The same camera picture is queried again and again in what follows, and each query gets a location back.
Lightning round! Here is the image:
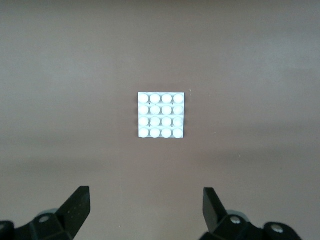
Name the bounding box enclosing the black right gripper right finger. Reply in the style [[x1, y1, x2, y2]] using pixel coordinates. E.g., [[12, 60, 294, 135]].
[[199, 187, 303, 240]]

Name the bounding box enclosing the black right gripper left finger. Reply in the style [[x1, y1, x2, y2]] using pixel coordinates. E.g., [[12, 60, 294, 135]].
[[0, 186, 91, 240]]

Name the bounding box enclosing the white studded base plate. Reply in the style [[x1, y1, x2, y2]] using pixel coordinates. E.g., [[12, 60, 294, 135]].
[[137, 91, 186, 139]]

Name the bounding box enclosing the brown table cover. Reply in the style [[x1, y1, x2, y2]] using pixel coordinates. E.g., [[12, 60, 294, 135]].
[[0, 0, 320, 240]]

